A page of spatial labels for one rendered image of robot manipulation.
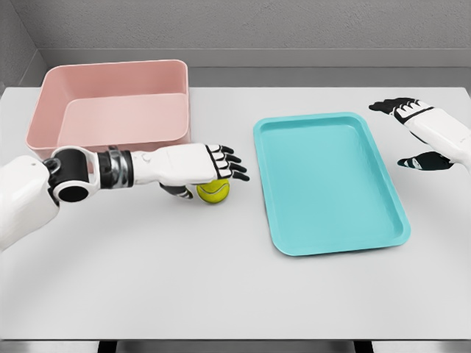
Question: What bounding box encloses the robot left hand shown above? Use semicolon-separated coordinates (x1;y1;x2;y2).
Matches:
157;143;251;200

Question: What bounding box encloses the yellow-green tennis ball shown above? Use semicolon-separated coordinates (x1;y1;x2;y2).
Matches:
196;179;231;204

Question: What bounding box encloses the pink plastic basket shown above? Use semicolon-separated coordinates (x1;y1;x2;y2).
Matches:
25;60;192;162

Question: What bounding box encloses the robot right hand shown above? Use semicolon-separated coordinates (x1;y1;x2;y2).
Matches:
368;97;471;171

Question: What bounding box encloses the blue plastic tray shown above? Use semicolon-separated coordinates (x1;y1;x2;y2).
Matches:
252;111;411;257

